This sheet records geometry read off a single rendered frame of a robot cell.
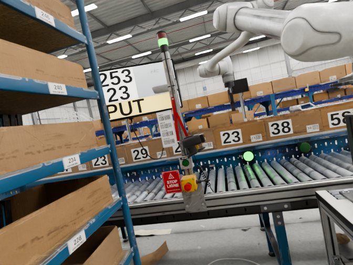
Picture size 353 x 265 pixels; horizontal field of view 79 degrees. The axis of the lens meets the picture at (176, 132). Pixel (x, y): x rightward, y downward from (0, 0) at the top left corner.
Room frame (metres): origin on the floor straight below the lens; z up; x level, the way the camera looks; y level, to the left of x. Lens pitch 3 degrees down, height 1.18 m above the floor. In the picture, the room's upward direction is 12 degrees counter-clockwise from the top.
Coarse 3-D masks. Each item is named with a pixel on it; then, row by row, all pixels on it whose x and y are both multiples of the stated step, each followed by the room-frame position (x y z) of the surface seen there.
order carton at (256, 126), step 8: (256, 120) 1.91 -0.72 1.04; (216, 128) 1.98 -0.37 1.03; (224, 128) 1.69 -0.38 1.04; (232, 128) 1.67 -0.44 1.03; (240, 128) 1.66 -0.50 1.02; (248, 128) 1.65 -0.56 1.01; (256, 128) 1.64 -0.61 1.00; (264, 128) 1.63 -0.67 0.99; (216, 136) 1.70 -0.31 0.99; (248, 136) 1.65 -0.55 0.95; (264, 136) 1.63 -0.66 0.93; (216, 144) 1.71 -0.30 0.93; (232, 144) 1.68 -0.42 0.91; (240, 144) 1.67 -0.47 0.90
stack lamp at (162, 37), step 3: (159, 33) 1.15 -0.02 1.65; (162, 33) 1.15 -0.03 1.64; (165, 33) 1.17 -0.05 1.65; (159, 36) 1.15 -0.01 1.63; (162, 36) 1.15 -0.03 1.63; (165, 36) 1.16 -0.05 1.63; (159, 39) 1.15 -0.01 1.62; (162, 39) 1.15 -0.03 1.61; (165, 39) 1.16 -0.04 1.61; (159, 42) 1.16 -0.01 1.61; (162, 42) 1.15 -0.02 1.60; (165, 42) 1.15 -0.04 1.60; (159, 45) 1.16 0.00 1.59
